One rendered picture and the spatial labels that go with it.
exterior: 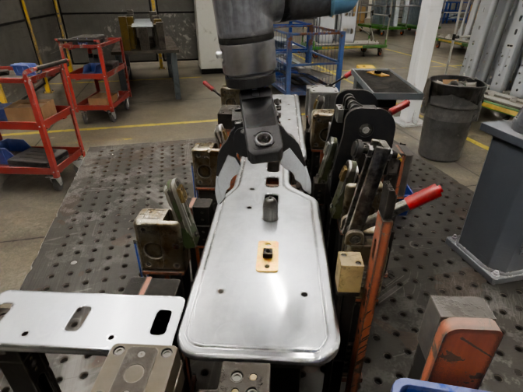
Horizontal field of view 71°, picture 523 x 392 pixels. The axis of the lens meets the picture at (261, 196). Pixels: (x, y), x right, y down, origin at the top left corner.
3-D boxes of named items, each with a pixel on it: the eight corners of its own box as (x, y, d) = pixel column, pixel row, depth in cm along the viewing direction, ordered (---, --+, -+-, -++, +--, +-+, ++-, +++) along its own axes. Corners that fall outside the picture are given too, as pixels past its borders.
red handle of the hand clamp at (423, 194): (342, 220, 62) (433, 176, 57) (349, 229, 63) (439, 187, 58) (346, 234, 58) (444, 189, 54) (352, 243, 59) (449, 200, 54)
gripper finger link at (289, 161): (318, 169, 63) (284, 132, 59) (324, 186, 58) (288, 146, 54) (304, 180, 64) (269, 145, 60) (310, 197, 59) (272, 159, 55)
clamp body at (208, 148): (200, 239, 119) (190, 138, 102) (237, 240, 119) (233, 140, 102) (194, 257, 111) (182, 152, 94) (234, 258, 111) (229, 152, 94)
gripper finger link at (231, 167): (221, 190, 64) (247, 147, 60) (219, 208, 59) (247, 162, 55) (205, 183, 63) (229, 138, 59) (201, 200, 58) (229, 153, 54)
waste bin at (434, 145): (399, 148, 375) (413, 75, 339) (444, 143, 385) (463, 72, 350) (429, 168, 332) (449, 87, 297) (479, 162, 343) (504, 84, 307)
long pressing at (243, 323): (251, 96, 168) (251, 92, 167) (300, 96, 167) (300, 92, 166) (170, 358, 48) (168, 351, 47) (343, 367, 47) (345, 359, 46)
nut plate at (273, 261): (258, 241, 68) (258, 236, 67) (279, 242, 68) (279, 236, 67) (255, 271, 61) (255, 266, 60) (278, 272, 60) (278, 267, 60)
